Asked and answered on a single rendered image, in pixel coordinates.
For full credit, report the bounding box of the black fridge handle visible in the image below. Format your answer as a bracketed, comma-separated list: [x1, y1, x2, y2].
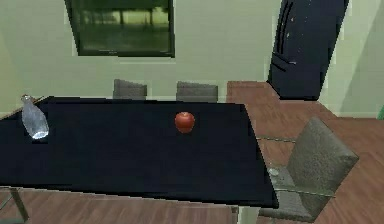
[275, 0, 290, 54]
[280, 1, 295, 55]

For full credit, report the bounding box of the dark framed window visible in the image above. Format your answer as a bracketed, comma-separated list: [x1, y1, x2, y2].
[64, 0, 176, 58]

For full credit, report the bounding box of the black fridge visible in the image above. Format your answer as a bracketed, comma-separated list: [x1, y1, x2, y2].
[267, 0, 350, 101]

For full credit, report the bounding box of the clear glass bottle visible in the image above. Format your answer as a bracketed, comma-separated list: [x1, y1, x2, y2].
[20, 94, 50, 140]

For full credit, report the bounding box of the black dining table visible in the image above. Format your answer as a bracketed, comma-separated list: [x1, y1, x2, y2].
[0, 96, 280, 224]

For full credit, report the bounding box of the red apple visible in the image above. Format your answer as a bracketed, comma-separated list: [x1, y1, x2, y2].
[174, 111, 196, 134]

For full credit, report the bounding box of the grey upholstered chair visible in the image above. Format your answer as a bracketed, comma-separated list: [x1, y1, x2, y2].
[175, 80, 219, 103]
[112, 78, 148, 100]
[257, 116, 360, 224]

